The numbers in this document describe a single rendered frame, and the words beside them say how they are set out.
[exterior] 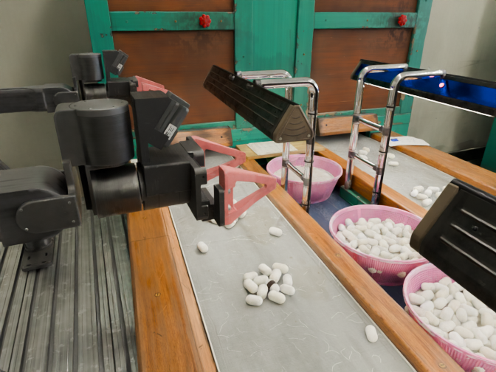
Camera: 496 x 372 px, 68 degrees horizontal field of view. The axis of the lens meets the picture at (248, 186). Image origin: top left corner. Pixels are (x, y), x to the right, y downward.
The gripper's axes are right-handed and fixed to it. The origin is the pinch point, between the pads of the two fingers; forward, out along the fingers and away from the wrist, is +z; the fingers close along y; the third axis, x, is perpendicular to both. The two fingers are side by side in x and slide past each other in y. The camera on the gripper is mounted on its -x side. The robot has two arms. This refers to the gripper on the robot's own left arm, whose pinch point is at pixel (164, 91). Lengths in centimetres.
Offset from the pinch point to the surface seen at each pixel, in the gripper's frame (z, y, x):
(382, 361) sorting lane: 19, -70, 33
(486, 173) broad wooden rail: 103, -26, 29
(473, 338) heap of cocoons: 39, -72, 34
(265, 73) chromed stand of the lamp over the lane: 26.4, -7.1, -4.4
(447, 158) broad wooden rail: 103, -10, 29
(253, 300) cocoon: 5, -50, 32
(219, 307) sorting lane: -1, -48, 33
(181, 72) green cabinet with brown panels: 13.1, 36.5, 0.3
